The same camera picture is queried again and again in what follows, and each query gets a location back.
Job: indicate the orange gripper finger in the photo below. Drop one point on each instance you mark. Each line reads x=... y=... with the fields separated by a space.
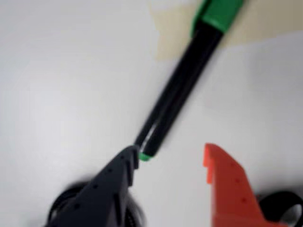
x=232 y=194

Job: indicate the green and black marker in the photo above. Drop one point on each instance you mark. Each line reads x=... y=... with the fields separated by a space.
x=180 y=87

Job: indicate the long beige masking tape strip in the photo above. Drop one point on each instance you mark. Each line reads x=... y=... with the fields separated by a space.
x=168 y=35

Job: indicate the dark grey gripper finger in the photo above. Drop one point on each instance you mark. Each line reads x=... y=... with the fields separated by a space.
x=101 y=198

